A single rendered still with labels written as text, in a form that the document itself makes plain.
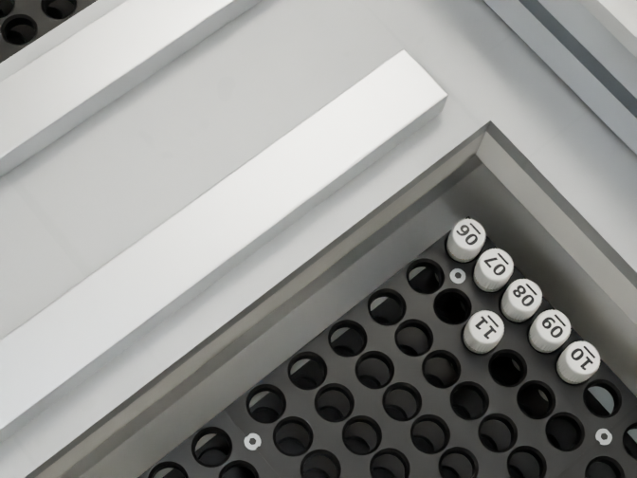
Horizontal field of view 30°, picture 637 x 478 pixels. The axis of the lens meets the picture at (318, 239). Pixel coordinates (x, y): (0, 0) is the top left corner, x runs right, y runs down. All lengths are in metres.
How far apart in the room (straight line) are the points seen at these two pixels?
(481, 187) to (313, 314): 0.09
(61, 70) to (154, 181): 0.05
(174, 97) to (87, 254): 0.06
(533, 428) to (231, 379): 0.12
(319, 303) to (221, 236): 0.13
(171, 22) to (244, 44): 0.03
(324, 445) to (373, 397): 0.02
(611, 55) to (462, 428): 0.13
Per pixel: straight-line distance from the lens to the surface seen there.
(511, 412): 0.41
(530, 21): 0.40
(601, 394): 0.48
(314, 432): 0.40
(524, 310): 0.41
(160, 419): 0.47
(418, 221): 0.50
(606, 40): 0.38
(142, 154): 0.38
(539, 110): 0.40
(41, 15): 0.46
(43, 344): 0.35
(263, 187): 0.36
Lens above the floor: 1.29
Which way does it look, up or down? 69 degrees down
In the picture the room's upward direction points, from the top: 10 degrees clockwise
